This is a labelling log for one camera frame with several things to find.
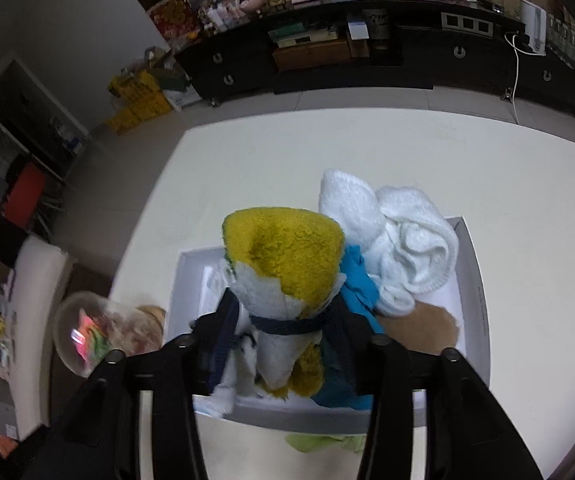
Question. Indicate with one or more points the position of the yellow crates stack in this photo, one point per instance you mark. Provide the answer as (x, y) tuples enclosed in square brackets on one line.
[(141, 99)]

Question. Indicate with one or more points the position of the black TV cabinet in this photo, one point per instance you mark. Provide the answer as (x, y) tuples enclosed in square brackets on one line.
[(378, 43)]

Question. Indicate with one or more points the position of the pink round speaker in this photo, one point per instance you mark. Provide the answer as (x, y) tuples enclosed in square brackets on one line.
[(251, 6)]

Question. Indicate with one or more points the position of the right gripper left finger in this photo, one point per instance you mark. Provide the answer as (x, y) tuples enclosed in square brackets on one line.
[(103, 423)]

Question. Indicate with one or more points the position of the light green cloth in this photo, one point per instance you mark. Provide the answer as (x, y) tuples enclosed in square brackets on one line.
[(309, 443)]

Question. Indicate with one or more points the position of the yellow white plush towel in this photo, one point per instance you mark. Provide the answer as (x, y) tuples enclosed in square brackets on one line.
[(284, 267)]

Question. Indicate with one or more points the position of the white air purifier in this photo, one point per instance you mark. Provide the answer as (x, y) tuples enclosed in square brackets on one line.
[(534, 19)]

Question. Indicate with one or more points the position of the glass dome with flowers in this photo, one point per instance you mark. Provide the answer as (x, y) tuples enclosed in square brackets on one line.
[(88, 326)]

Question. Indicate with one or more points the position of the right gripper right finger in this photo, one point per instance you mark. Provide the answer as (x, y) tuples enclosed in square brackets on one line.
[(468, 434)]

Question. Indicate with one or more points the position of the brown plush bear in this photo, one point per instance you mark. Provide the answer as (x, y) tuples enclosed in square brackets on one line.
[(427, 328)]

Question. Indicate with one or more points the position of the blue cloth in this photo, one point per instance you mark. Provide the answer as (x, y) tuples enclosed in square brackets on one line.
[(349, 326)]

